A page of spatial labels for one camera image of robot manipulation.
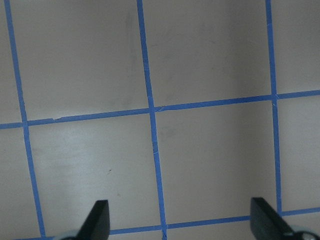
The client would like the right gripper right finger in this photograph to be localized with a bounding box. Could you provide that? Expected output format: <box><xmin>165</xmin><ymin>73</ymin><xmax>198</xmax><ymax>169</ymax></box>
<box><xmin>250</xmin><ymin>197</ymin><xmax>295</xmax><ymax>240</ymax></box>

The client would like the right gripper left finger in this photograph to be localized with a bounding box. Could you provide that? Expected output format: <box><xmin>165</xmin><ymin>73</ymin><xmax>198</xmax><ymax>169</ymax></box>
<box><xmin>75</xmin><ymin>200</ymin><xmax>110</xmax><ymax>240</ymax></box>

